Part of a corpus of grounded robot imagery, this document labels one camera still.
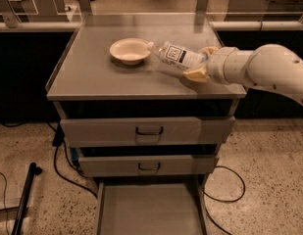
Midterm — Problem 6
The grey drawer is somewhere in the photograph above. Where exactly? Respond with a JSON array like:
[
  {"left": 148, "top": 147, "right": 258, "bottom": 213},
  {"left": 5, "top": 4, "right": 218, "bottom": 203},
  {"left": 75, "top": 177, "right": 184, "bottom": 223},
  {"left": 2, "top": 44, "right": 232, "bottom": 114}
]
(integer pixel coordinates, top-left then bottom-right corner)
[
  {"left": 61, "top": 117, "right": 235, "bottom": 148},
  {"left": 93, "top": 180, "right": 208, "bottom": 235},
  {"left": 79, "top": 155, "right": 215, "bottom": 177}
]

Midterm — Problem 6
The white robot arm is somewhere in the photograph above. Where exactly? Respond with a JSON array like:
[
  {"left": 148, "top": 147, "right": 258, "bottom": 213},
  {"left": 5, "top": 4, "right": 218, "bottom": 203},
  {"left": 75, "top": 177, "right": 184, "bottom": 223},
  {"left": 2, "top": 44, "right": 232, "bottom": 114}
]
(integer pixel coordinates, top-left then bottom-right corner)
[{"left": 183, "top": 44, "right": 303, "bottom": 107}]

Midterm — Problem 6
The bottom grey drawer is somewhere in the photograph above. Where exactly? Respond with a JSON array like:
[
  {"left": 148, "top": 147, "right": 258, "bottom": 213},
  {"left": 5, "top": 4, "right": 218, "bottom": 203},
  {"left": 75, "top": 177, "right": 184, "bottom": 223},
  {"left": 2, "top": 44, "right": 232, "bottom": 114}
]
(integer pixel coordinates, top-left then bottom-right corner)
[{"left": 93, "top": 180, "right": 208, "bottom": 235}]

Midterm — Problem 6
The black middle drawer handle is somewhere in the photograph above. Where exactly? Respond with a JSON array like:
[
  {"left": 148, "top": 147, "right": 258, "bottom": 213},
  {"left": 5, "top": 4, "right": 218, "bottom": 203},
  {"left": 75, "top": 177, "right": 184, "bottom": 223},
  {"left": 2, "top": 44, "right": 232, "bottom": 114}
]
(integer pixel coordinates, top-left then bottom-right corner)
[{"left": 138, "top": 163, "right": 161, "bottom": 171}]

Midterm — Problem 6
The grey drawer cabinet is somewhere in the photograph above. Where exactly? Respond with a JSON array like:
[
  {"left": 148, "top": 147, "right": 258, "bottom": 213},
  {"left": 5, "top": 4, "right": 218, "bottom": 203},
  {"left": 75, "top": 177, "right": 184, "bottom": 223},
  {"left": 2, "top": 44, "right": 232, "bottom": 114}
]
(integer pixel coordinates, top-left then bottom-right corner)
[{"left": 45, "top": 13, "right": 250, "bottom": 235}]

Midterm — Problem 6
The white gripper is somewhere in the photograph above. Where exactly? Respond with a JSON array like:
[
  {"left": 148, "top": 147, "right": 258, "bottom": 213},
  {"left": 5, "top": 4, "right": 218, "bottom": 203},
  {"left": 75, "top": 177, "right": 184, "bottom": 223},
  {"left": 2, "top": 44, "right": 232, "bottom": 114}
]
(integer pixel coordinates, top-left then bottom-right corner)
[{"left": 183, "top": 46, "right": 252, "bottom": 85}]

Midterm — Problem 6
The black floor cable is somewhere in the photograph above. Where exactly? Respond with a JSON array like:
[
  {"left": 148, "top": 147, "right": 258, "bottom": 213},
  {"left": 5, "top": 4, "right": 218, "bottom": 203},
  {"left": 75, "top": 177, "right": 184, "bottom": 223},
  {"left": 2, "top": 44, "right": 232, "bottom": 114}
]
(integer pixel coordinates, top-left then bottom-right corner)
[
  {"left": 46, "top": 120, "right": 99, "bottom": 200},
  {"left": 203, "top": 165, "right": 247, "bottom": 235}
]

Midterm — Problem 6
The black metal bar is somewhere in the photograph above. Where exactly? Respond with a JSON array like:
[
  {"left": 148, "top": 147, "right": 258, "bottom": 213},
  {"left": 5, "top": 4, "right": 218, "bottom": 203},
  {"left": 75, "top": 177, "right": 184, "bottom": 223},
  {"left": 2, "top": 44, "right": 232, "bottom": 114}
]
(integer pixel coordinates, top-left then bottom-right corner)
[{"left": 11, "top": 163, "right": 42, "bottom": 235}]

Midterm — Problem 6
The black drawer handle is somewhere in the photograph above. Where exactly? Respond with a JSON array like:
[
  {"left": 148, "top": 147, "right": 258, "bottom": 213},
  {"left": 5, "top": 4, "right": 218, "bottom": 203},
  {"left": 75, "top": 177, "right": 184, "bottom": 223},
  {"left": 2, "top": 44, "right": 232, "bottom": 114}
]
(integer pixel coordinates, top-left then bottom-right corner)
[
  {"left": 138, "top": 163, "right": 161, "bottom": 171},
  {"left": 135, "top": 126, "right": 164, "bottom": 136}
]

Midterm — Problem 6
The black top drawer handle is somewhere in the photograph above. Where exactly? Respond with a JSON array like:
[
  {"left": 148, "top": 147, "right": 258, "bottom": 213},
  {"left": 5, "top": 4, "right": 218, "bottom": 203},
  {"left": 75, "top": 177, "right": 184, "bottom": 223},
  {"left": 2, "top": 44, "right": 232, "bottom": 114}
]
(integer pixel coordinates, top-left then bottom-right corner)
[{"left": 135, "top": 126, "right": 164, "bottom": 136}]

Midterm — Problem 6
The top grey drawer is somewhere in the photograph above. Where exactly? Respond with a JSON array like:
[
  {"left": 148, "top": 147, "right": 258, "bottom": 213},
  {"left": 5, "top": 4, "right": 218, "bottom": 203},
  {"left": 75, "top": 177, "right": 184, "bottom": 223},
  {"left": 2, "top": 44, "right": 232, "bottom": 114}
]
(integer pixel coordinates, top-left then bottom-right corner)
[{"left": 61, "top": 117, "right": 235, "bottom": 148}]

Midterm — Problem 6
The black floor cable right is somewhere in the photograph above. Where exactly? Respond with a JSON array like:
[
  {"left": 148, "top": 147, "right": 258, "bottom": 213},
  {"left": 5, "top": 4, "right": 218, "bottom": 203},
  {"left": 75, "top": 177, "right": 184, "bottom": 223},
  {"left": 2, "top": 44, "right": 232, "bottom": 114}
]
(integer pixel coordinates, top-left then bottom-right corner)
[{"left": 203, "top": 165, "right": 247, "bottom": 235}]

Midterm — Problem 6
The white bowl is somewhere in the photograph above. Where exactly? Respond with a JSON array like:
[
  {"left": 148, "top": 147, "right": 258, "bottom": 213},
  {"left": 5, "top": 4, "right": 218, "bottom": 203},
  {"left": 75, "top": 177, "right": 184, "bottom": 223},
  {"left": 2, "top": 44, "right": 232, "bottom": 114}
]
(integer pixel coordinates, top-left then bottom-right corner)
[{"left": 110, "top": 38, "right": 150, "bottom": 66}]

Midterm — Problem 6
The middle grey drawer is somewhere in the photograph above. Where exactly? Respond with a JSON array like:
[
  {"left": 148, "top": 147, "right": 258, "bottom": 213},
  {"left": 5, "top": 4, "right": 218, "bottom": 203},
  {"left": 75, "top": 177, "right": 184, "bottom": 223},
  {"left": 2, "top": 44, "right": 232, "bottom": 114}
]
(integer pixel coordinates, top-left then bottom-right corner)
[{"left": 79, "top": 155, "right": 215, "bottom": 177}]

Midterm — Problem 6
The clear plastic bottle white cap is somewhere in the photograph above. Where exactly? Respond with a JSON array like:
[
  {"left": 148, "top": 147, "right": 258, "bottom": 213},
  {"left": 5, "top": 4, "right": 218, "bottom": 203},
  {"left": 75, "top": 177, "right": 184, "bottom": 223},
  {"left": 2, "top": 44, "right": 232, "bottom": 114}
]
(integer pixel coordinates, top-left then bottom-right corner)
[{"left": 147, "top": 41, "right": 208, "bottom": 71}]

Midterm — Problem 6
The black floor cable left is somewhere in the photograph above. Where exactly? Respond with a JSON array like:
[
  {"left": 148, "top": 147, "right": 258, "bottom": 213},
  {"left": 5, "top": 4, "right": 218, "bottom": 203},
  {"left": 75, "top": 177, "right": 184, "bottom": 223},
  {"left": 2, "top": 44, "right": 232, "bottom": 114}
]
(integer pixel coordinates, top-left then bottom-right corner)
[{"left": 46, "top": 120, "right": 99, "bottom": 200}]

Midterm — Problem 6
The white horizontal rail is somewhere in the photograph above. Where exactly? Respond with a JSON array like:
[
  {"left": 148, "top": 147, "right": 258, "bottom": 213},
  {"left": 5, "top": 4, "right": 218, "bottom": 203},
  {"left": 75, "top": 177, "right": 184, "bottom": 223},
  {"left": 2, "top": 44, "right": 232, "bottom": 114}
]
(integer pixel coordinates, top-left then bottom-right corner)
[{"left": 0, "top": 21, "right": 303, "bottom": 32}]

